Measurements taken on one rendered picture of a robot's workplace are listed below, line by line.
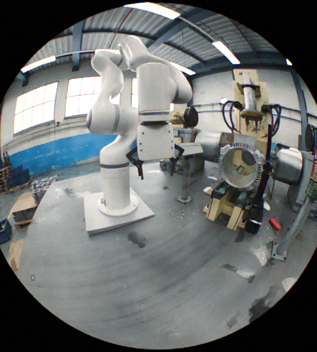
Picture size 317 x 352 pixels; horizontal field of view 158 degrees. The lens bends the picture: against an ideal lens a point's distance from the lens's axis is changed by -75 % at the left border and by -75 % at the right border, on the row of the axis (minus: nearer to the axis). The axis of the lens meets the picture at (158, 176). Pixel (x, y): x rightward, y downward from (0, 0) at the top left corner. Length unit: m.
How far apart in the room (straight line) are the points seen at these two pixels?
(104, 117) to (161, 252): 0.44
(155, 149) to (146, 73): 0.20
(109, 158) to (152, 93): 0.26
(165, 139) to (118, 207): 0.33
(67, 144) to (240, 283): 5.90
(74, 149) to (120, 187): 5.34
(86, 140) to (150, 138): 5.42
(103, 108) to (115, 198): 0.33
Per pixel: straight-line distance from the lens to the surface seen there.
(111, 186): 0.46
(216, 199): 0.46
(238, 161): 1.03
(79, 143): 5.70
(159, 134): 0.31
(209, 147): 0.86
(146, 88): 0.29
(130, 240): 0.41
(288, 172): 0.83
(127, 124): 0.44
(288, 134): 6.10
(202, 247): 0.41
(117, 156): 0.42
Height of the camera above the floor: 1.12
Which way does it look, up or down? 20 degrees down
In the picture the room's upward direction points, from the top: straight up
